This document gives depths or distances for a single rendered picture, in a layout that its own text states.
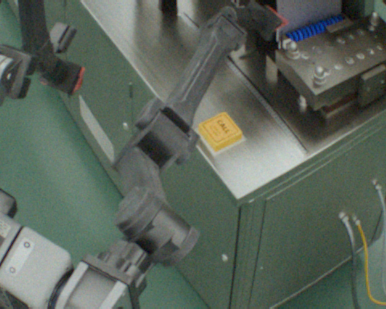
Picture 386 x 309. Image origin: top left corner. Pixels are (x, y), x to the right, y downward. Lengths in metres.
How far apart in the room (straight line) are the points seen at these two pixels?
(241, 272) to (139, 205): 1.11
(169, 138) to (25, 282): 0.57
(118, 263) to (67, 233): 1.81
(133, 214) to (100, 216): 1.83
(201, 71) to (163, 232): 0.58
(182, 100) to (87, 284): 0.59
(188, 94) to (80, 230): 1.41
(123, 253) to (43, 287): 0.17
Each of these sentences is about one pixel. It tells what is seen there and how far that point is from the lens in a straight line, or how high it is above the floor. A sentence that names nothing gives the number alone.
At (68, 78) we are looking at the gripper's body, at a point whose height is 1.12.
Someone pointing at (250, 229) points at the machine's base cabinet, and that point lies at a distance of 2.34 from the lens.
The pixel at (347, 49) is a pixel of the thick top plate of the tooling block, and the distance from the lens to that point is 2.34.
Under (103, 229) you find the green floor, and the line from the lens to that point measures 3.22.
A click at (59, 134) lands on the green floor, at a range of 3.46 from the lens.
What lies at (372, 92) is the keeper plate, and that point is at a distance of 2.37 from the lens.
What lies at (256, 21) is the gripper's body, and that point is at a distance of 2.19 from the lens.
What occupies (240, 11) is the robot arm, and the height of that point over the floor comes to 1.18.
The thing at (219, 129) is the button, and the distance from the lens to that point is 2.26.
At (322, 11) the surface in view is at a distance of 2.38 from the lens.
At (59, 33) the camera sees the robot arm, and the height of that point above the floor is 1.27.
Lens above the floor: 2.71
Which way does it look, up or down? 53 degrees down
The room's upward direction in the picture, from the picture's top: straight up
